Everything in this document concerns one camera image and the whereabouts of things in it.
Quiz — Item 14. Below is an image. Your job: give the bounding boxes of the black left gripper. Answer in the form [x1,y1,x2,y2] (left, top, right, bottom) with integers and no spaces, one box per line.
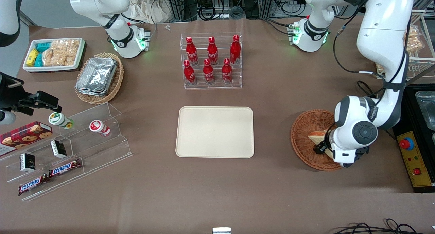
[313,143,370,157]

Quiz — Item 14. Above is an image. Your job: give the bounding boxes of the red plaid cookie box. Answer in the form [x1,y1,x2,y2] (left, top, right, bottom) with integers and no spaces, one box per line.
[0,121,53,156]

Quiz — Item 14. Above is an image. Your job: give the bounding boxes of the clear acrylic bottle rack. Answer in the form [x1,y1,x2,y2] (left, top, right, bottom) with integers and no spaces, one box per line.
[180,32,243,90]

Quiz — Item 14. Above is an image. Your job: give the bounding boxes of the yellow snack pack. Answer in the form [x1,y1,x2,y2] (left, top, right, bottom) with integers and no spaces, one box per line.
[26,49,39,68]

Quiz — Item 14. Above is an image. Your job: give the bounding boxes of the black base cables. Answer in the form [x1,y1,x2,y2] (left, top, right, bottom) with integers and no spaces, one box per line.
[261,17,297,36]

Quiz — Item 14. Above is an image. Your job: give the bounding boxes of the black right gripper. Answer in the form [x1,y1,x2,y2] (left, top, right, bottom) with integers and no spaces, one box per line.
[0,72,63,114]

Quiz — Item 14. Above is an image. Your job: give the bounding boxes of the yellow control box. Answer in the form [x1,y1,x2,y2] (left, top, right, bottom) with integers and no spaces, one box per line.
[396,131,434,188]

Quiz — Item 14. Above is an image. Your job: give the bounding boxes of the aluminium frame rack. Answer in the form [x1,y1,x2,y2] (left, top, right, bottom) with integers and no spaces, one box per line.
[163,0,306,21]

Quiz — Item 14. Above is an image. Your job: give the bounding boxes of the clear acrylic stepped shelf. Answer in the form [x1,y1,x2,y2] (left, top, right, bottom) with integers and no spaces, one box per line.
[0,102,134,202]

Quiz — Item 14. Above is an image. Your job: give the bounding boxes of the clear bag rice crackers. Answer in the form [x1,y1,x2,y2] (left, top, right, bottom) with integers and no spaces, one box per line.
[65,39,81,66]
[42,40,67,67]

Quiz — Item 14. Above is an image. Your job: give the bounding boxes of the clear bag fried snacks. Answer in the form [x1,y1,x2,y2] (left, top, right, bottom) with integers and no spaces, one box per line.
[406,25,424,54]

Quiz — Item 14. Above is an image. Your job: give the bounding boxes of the steel tray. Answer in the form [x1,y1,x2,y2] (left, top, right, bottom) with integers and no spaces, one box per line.
[415,91,435,131]

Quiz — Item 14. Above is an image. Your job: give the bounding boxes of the white rectangular snack tray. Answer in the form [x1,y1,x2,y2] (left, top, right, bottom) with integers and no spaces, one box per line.
[22,38,85,73]

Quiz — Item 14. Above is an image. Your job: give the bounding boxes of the small black white box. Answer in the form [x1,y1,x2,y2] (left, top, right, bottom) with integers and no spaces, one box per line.
[50,140,68,159]
[20,153,37,173]

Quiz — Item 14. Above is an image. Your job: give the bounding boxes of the red emergency stop button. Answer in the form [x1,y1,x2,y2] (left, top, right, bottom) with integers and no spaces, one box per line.
[399,138,415,151]

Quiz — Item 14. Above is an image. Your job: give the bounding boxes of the stacked aluminium foil containers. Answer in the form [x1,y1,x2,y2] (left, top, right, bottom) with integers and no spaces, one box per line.
[75,57,118,97]

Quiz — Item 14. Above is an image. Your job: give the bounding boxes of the white wire basket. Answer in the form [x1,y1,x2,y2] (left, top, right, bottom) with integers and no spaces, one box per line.
[376,9,435,80]

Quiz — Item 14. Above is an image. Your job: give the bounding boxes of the black side platform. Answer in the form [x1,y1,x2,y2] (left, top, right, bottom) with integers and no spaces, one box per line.
[391,84,435,194]

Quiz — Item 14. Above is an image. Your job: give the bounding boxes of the green lid yogurt bottle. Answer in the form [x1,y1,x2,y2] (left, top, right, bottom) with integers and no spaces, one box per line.
[48,112,74,130]

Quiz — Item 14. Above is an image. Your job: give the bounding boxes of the beige plastic serving tray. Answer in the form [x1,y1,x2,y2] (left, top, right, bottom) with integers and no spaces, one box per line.
[175,106,255,159]

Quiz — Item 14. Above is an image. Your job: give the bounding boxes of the black floor cables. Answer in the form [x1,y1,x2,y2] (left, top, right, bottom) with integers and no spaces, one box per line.
[335,218,420,234]

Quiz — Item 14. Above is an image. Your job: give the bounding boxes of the red cola bottle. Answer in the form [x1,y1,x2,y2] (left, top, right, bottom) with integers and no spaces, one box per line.
[221,58,233,84]
[230,35,242,65]
[186,36,199,66]
[207,36,219,66]
[203,58,215,85]
[183,60,196,85]

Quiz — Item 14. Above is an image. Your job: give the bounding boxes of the tan oval wicker basket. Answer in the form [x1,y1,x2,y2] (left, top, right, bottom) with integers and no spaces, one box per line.
[75,52,124,105]

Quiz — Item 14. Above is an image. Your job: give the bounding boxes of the brown round wicker basket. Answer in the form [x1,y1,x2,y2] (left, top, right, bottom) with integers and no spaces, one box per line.
[291,109,344,171]

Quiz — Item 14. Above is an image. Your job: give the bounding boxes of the Snickers chocolate bar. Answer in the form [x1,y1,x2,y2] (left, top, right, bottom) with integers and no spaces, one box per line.
[18,175,51,196]
[49,159,82,178]

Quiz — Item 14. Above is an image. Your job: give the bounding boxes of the triangle sandwich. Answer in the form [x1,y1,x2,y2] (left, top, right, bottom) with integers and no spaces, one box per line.
[308,129,336,160]

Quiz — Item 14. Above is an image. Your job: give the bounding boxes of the beige crumpled cloth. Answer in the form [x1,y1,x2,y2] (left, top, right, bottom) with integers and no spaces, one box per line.
[127,0,170,24]

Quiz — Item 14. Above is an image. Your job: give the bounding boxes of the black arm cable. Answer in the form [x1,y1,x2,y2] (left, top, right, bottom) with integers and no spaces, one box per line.
[332,8,410,93]

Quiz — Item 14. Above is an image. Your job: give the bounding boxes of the red lid yogurt bottle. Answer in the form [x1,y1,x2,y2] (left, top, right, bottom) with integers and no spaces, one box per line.
[89,120,112,137]

